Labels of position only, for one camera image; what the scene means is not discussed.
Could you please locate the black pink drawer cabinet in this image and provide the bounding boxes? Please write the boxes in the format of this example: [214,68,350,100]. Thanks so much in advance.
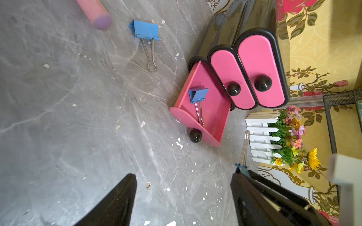
[170,1,290,147]

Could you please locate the black wire basket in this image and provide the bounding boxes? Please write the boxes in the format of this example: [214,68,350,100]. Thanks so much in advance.
[323,88,362,159]

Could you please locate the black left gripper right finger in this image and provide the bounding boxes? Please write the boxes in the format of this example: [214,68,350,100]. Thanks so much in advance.
[231,173,283,226]

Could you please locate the purple pink toy shovel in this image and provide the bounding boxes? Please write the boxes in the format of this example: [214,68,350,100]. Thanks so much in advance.
[76,0,112,30]

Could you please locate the blue binder clip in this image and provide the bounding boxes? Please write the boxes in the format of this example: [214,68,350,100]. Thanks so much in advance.
[129,20,160,72]
[188,87,209,127]
[235,131,250,177]

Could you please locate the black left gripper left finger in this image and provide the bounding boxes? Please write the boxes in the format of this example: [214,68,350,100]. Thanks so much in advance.
[76,174,137,226]

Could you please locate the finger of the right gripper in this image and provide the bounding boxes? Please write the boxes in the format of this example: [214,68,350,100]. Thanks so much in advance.
[249,170,332,226]

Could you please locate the flower box white fence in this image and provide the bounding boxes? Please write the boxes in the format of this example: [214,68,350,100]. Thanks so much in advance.
[246,105,322,175]

